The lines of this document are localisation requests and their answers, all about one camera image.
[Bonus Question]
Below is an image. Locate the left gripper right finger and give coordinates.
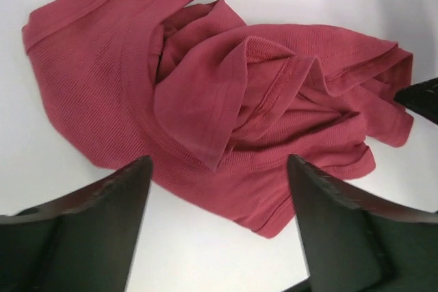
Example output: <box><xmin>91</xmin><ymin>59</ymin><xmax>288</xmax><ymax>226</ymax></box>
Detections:
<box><xmin>287</xmin><ymin>155</ymin><xmax>437</xmax><ymax>292</ymax></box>

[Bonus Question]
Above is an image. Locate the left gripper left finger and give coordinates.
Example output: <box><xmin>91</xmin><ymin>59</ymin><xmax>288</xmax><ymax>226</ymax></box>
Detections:
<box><xmin>1</xmin><ymin>157</ymin><xmax>153</xmax><ymax>292</ymax></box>

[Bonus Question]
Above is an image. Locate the maroon garment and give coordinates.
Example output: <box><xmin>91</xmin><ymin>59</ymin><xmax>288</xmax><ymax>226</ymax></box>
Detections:
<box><xmin>22</xmin><ymin>0</ymin><xmax>413</xmax><ymax>238</ymax></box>

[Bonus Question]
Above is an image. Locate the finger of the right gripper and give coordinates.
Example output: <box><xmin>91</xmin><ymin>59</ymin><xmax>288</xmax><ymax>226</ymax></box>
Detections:
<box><xmin>394</xmin><ymin>79</ymin><xmax>438</xmax><ymax>122</ymax></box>

